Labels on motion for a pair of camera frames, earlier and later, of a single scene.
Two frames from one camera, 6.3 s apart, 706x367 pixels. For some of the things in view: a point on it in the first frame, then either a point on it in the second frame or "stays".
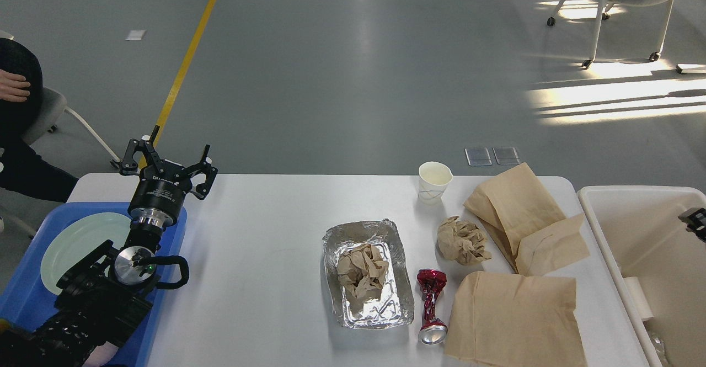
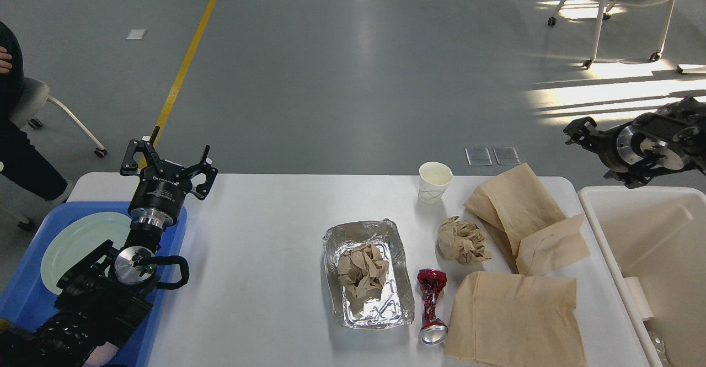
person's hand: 13,88 -> 5,63
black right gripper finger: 695,219 -> 604,143
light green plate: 78,238 stays
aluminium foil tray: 392,304 stays
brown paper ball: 461,241 stays
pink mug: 101,355 stays
